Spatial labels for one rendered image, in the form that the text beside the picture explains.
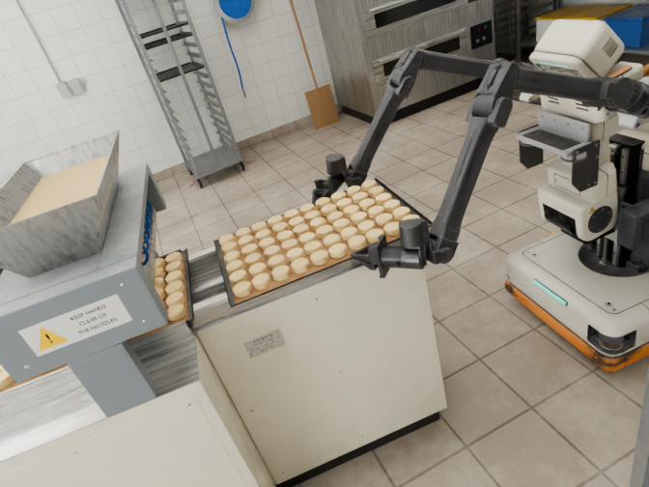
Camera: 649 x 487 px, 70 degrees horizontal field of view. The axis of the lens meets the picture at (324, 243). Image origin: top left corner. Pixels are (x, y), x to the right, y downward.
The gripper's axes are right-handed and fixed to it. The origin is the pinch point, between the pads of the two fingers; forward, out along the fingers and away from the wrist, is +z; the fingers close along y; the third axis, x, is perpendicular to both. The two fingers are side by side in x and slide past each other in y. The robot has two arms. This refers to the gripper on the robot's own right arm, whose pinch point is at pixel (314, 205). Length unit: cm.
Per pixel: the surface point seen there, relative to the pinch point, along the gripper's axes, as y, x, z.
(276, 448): -63, -5, 55
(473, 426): -90, 49, 11
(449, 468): -89, 44, 30
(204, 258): -1.2, -25.6, 32.1
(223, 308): -2, -3, 51
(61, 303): 27, -8, 83
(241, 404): -37, -8, 57
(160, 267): 1, -35, 41
